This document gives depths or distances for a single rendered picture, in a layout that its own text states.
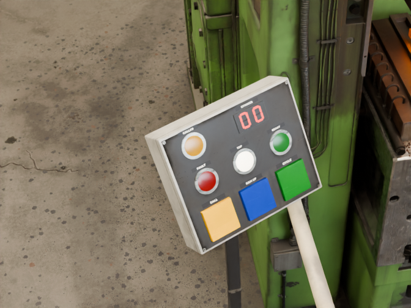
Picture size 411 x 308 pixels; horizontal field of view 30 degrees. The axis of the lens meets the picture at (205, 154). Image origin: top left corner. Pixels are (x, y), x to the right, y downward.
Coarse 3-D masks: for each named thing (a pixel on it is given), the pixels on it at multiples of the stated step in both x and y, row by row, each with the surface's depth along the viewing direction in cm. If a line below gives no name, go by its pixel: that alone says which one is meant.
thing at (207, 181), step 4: (204, 172) 165; (208, 172) 165; (200, 176) 164; (204, 176) 165; (208, 176) 165; (212, 176) 166; (200, 180) 164; (204, 180) 165; (208, 180) 165; (212, 180) 166; (200, 184) 165; (204, 184) 165; (208, 184) 165; (212, 184) 166; (200, 188) 165; (204, 188) 165; (208, 188) 166; (212, 188) 166
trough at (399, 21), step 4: (396, 20) 218; (400, 20) 218; (404, 20) 219; (408, 20) 217; (400, 24) 218; (404, 24) 218; (408, 24) 217; (404, 28) 216; (408, 28) 216; (404, 32) 215; (408, 32) 215; (408, 36) 214; (408, 40) 212
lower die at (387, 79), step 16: (400, 16) 218; (384, 32) 215; (400, 32) 213; (368, 48) 212; (384, 48) 211; (400, 48) 210; (368, 64) 213; (400, 64) 205; (384, 80) 202; (400, 80) 202; (400, 112) 193; (400, 128) 193
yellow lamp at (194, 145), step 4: (192, 136) 162; (196, 136) 163; (188, 140) 162; (192, 140) 162; (196, 140) 163; (200, 140) 163; (188, 144) 162; (192, 144) 162; (196, 144) 163; (200, 144) 163; (188, 148) 162; (192, 148) 162; (196, 148) 163; (200, 148) 163; (188, 152) 162; (192, 152) 163; (196, 152) 163; (200, 152) 164
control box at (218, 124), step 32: (256, 96) 168; (288, 96) 172; (160, 128) 167; (192, 128) 162; (224, 128) 166; (256, 128) 169; (288, 128) 173; (160, 160) 163; (192, 160) 163; (224, 160) 167; (256, 160) 170; (288, 160) 174; (192, 192) 164; (224, 192) 168; (192, 224) 166
